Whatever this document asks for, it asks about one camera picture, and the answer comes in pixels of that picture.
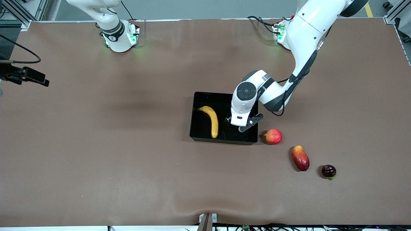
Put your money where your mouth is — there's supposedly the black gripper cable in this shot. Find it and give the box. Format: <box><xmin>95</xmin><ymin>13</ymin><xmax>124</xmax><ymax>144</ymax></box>
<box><xmin>270</xmin><ymin>29</ymin><xmax>333</xmax><ymax>116</ymax></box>
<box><xmin>0</xmin><ymin>34</ymin><xmax>42</xmax><ymax>64</ymax></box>

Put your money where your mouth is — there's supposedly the brown table mat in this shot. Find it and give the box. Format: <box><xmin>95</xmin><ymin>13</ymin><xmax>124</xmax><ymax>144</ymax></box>
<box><xmin>0</xmin><ymin>18</ymin><xmax>411</xmax><ymax>227</ymax></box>

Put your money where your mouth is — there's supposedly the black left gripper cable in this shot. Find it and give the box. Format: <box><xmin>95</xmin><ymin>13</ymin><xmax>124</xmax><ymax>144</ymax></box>
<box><xmin>270</xmin><ymin>29</ymin><xmax>333</xmax><ymax>116</ymax></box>

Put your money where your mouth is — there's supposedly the black arm base cable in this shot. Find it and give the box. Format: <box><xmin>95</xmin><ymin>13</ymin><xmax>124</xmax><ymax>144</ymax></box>
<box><xmin>247</xmin><ymin>15</ymin><xmax>283</xmax><ymax>35</ymax></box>
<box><xmin>120</xmin><ymin>0</ymin><xmax>135</xmax><ymax>21</ymax></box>

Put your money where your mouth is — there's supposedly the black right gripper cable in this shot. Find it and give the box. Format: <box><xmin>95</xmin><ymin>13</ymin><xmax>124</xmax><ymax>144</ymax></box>
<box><xmin>0</xmin><ymin>34</ymin><xmax>42</xmax><ymax>64</ymax></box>

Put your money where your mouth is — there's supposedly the black left arm base cable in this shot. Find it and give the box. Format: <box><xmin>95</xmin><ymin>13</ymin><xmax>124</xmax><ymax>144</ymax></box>
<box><xmin>247</xmin><ymin>15</ymin><xmax>283</xmax><ymax>35</ymax></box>

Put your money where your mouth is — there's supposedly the aluminium frame profile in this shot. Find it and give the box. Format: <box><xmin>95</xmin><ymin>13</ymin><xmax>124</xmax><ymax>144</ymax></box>
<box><xmin>0</xmin><ymin>0</ymin><xmax>48</xmax><ymax>31</ymax></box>
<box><xmin>383</xmin><ymin>0</ymin><xmax>411</xmax><ymax>44</ymax></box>

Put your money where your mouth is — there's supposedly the dark purple mangosteen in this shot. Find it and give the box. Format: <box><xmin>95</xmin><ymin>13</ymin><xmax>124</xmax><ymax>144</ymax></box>
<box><xmin>321</xmin><ymin>164</ymin><xmax>337</xmax><ymax>180</ymax></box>

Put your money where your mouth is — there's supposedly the metal table clamp bracket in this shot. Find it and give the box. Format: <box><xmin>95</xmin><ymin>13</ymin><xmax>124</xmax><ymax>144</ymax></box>
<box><xmin>197</xmin><ymin>212</ymin><xmax>218</xmax><ymax>231</ymax></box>

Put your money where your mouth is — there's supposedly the red yellow mango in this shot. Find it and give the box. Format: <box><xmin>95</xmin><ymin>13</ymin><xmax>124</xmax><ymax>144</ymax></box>
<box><xmin>292</xmin><ymin>145</ymin><xmax>310</xmax><ymax>172</ymax></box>

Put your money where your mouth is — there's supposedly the yellow banana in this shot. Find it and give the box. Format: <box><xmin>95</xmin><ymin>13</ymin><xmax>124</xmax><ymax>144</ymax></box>
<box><xmin>197</xmin><ymin>106</ymin><xmax>219</xmax><ymax>139</ymax></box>

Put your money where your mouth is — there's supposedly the black plastic box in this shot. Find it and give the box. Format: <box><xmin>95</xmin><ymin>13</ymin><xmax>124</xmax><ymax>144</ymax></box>
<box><xmin>189</xmin><ymin>91</ymin><xmax>259</xmax><ymax>145</ymax></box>

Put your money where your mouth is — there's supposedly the black right arm base cable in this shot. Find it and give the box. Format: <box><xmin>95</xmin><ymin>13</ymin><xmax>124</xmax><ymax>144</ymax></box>
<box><xmin>120</xmin><ymin>0</ymin><xmax>135</xmax><ymax>21</ymax></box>

